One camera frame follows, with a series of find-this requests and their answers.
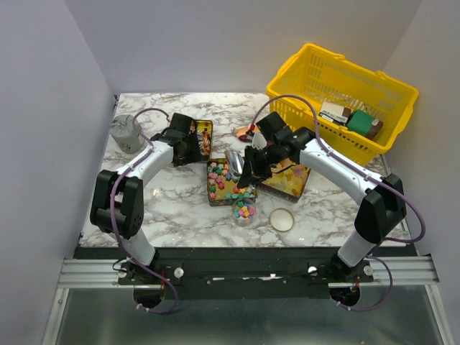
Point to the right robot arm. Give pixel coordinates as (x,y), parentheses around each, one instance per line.
(381,207)

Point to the grey drawstring pouch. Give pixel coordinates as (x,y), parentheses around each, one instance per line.
(125,131)

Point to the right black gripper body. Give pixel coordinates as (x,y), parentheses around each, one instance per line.
(261,160)

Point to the green box in basket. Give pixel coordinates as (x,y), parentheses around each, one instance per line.
(360,122)

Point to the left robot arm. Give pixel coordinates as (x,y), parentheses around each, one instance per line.
(118,200)

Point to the round jar lid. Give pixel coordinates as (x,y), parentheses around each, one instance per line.
(282,220)

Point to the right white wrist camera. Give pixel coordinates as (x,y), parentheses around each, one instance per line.
(258,141)

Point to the small glass jar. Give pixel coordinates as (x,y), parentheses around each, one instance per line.
(244,212)

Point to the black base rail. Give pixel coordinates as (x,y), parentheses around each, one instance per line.
(243,273)

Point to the brown chocolate bar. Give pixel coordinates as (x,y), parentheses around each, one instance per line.
(375,128)

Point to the fake bacon slab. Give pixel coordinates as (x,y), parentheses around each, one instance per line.
(244,134)

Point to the black white packet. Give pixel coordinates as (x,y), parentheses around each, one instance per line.
(335,113)

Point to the tin of lollipops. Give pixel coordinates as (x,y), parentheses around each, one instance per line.
(204,131)

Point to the metal candy scoop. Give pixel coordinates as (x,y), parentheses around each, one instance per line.
(235,162)

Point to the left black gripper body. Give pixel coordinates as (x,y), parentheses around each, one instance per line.
(192,152)

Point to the yellow shopping basket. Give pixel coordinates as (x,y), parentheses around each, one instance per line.
(315,75)

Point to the tin of star candies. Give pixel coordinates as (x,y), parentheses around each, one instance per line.
(222,187)

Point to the tin of popsicle gummies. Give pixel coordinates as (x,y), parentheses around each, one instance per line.
(288,181)

